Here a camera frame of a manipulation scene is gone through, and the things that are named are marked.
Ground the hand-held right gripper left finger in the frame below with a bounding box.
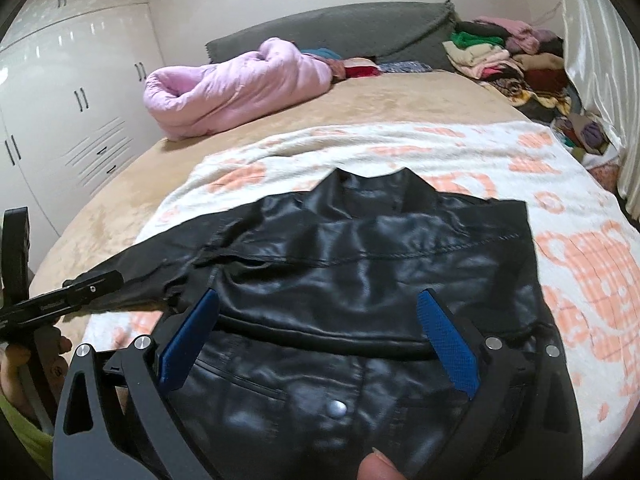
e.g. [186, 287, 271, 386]
[52, 287, 221, 480]

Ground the blue patterned cloth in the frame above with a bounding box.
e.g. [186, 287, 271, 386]
[377, 60, 434, 75]

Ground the pile of folded clothes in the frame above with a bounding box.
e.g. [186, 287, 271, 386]
[442, 16, 574, 122]

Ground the cream satin curtain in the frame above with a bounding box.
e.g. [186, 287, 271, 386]
[552, 0, 640, 206]

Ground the pink quilt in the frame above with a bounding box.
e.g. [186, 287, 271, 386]
[143, 37, 335, 142]

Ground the person's right hand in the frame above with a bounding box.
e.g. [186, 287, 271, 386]
[357, 452, 407, 480]

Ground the red cloth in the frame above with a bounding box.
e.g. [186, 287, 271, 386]
[343, 57, 384, 80]

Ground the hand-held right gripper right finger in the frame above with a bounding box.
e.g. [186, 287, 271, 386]
[416, 287, 586, 480]

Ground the teal cloth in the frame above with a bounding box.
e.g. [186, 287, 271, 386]
[300, 47, 344, 64]

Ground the plastic bag of clothes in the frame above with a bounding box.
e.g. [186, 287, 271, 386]
[552, 110, 619, 157]

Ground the black leather jacket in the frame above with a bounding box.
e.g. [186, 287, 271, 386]
[65, 167, 572, 480]

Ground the beige bed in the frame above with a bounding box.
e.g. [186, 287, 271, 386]
[30, 69, 532, 361]

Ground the grey headboard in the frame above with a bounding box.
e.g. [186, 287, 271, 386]
[205, 1, 459, 73]

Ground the white orange printed blanket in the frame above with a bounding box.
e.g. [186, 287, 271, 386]
[81, 120, 635, 480]

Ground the person's left hand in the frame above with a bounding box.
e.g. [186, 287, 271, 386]
[0, 332, 74, 413]

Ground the pink floral cloth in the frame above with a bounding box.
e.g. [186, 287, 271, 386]
[587, 157, 624, 194]

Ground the white glossy wardrobe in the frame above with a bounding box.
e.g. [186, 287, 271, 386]
[0, 0, 167, 242]

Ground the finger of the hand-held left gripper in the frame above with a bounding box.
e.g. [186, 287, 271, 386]
[0, 270, 125, 328]

